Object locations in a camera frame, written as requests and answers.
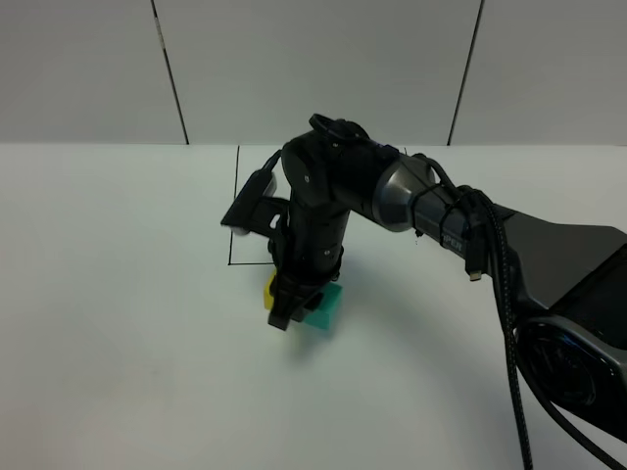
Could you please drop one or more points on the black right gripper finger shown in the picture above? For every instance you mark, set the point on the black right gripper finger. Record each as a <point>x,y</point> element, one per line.
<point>291,300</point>

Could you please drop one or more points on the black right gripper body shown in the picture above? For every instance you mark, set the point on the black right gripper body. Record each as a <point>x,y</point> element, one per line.
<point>305,244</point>

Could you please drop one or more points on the yellow block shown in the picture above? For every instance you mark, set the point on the yellow block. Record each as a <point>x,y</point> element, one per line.
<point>268,296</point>

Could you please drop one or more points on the teal block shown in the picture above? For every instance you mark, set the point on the teal block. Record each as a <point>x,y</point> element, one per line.
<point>321,310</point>

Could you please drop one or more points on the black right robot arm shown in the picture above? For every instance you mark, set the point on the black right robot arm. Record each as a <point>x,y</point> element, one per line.
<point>560,289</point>

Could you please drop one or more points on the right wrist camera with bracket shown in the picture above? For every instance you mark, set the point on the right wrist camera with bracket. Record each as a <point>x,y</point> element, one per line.
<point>255,209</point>

